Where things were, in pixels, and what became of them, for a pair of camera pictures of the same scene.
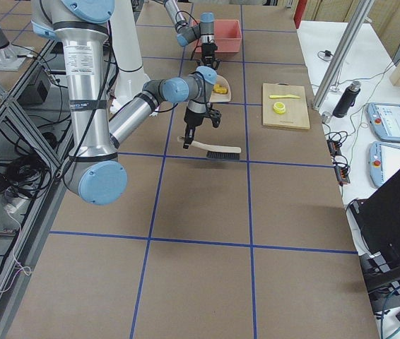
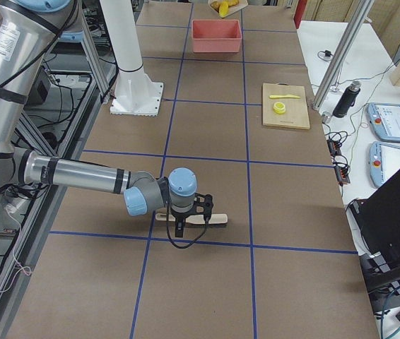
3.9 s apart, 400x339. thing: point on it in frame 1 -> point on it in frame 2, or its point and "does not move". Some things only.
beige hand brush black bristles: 215,152 -> 214,221
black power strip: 342,174 does not move
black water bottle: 348,98 does not move
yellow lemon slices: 279,107 does not move
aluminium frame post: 361,15 does not move
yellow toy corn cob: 220,90 -> 223,9
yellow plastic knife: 287,96 does not move
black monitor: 391,227 does not move
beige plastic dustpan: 221,97 -> 232,9
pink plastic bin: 227,36 does not move
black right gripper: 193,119 -> 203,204
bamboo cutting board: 296,114 does not move
